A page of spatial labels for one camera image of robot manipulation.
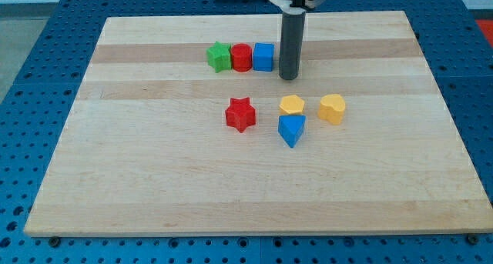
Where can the green star block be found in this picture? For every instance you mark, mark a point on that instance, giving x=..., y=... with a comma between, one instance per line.
x=219, y=57

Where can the red cylinder block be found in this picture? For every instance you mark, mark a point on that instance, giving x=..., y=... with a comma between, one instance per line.
x=241, y=57

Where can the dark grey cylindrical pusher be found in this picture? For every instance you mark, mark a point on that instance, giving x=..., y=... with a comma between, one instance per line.
x=292, y=32

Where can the yellow hexagon block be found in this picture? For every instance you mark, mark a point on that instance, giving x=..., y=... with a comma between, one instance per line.
x=291, y=105

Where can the wooden board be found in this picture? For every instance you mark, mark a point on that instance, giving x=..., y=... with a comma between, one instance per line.
x=145, y=150

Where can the blue cube block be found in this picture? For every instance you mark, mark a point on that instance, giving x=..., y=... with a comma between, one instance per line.
x=263, y=57

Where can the blue triangle block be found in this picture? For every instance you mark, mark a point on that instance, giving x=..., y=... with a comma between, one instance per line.
x=291, y=128

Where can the yellow heart block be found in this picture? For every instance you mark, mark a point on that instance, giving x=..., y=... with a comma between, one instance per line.
x=332, y=108

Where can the red star block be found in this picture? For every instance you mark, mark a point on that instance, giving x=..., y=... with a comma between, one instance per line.
x=240, y=114

